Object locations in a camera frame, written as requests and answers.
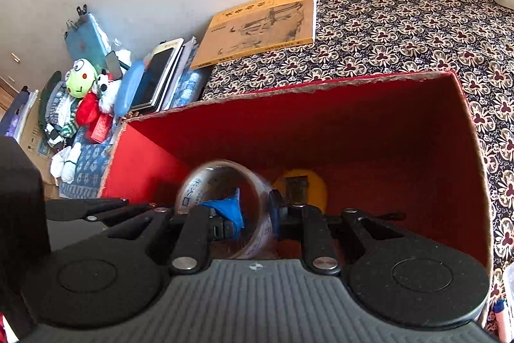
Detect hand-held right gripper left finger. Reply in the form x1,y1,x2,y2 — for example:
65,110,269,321
106,197,245,274

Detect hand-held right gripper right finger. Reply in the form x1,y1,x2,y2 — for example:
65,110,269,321
268,190,407,275

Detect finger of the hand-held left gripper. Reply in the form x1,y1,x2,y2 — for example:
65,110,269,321
45,197,130,223

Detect clear packing tape roll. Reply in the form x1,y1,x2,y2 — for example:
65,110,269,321
175,160,282,260

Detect red cardboard box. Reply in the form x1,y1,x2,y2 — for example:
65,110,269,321
98,70,495,328

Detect yellow tape measure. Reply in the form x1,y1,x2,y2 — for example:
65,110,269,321
272,168,328,213

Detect white socks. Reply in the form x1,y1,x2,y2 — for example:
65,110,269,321
50,144,83,184

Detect blue floral cloth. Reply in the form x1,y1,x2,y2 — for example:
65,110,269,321
59,66,210,200

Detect small red packet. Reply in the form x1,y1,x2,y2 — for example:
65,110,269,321
92,114,113,145

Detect red plush cloth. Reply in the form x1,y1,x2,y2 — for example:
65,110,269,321
76,92,101,127

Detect striped clothes pile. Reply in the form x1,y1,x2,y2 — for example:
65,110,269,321
38,72,81,147

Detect white dog plush toy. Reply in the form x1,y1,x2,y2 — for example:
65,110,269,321
94,70,123,114

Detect blue glasses case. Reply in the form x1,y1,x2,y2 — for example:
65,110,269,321
114,60,147,118

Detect green frog plush toy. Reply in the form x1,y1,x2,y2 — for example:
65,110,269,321
65,59,99,98

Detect black phone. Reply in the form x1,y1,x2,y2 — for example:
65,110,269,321
105,50,131,80

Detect white tablet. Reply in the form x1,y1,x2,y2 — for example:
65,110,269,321
130,38,185,111

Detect blue folder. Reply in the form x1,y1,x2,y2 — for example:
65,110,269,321
64,11,117,66

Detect yellow book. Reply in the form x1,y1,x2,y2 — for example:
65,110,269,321
190,0,316,70

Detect dark floral tablecloth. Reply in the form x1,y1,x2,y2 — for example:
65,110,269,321
199,0,514,343

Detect white plastic container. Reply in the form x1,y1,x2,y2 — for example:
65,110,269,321
502,266,514,343

